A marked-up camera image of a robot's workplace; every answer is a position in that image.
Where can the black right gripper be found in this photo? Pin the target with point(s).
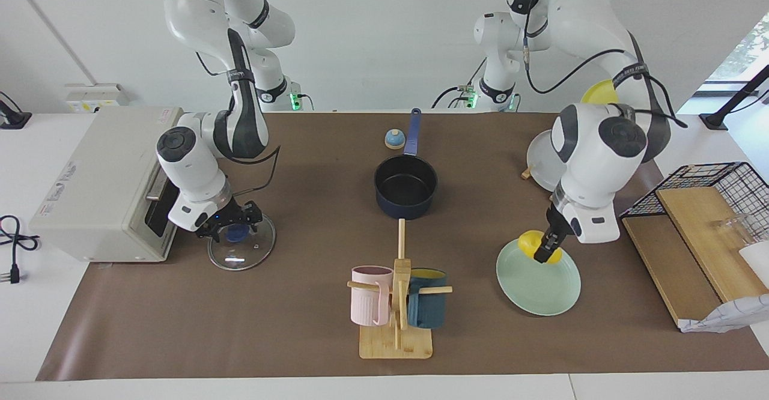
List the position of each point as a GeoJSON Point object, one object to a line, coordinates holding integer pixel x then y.
{"type": "Point", "coordinates": [237, 215]}

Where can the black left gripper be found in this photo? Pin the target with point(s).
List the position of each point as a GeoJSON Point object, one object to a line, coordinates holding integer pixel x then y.
{"type": "Point", "coordinates": [557, 232]}

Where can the glass lid with blue knob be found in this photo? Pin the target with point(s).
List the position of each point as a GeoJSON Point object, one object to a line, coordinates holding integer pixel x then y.
{"type": "Point", "coordinates": [258, 250]}

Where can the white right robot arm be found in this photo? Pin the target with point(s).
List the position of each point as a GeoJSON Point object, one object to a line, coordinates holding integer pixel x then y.
{"type": "Point", "coordinates": [192, 166]}

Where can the pale green plate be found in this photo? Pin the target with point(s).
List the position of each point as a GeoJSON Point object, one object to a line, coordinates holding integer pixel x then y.
{"type": "Point", "coordinates": [534, 295]}

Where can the wooden plate rack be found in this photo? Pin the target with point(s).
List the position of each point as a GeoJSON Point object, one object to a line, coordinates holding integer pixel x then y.
{"type": "Point", "coordinates": [526, 174]}

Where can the grey plate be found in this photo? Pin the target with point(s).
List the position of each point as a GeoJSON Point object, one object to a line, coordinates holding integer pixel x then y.
{"type": "Point", "coordinates": [541, 166]}

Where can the yellow plate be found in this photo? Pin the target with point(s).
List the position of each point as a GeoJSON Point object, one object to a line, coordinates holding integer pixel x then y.
{"type": "Point", "coordinates": [598, 93]}

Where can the brown table mat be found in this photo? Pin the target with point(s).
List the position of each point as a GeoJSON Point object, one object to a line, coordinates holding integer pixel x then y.
{"type": "Point", "coordinates": [300, 166]}

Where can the dark teal mug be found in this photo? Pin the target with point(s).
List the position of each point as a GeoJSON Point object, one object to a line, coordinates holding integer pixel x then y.
{"type": "Point", "coordinates": [429, 313]}

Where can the pink ribbed mug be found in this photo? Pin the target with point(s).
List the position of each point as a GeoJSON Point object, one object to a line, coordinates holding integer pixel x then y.
{"type": "Point", "coordinates": [363, 304]}

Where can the beige toaster oven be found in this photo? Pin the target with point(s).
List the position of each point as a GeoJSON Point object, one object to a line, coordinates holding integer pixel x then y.
{"type": "Point", "coordinates": [90, 190]}

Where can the dark blue saucepan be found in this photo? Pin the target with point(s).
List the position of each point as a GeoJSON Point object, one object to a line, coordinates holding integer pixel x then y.
{"type": "Point", "coordinates": [405, 184]}

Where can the light wooden board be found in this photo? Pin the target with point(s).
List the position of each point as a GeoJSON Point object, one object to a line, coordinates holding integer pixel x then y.
{"type": "Point", "coordinates": [703, 232]}

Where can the wooden mug tree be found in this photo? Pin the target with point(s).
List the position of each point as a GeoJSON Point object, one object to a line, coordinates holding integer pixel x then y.
{"type": "Point", "coordinates": [396, 346]}

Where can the clear glass cup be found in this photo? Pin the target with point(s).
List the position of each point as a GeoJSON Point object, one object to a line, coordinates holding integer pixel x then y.
{"type": "Point", "coordinates": [736, 229]}

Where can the white patterned cloth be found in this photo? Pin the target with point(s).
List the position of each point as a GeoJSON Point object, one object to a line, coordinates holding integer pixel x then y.
{"type": "Point", "coordinates": [727, 316]}

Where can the white cup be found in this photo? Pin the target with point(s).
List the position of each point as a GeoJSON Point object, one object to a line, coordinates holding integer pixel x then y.
{"type": "Point", "coordinates": [757, 262]}

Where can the black clamp stand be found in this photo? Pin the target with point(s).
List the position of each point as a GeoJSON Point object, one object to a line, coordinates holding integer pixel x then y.
{"type": "Point", "coordinates": [715, 121]}

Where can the bright window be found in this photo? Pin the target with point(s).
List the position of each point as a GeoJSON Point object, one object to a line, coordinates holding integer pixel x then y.
{"type": "Point", "coordinates": [742, 51]}

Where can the white wall power strip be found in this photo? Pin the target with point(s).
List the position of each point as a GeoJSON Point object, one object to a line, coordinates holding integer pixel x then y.
{"type": "Point", "coordinates": [96, 96]}

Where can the black desk mount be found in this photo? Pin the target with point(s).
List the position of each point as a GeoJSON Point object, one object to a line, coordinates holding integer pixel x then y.
{"type": "Point", "coordinates": [15, 121]}

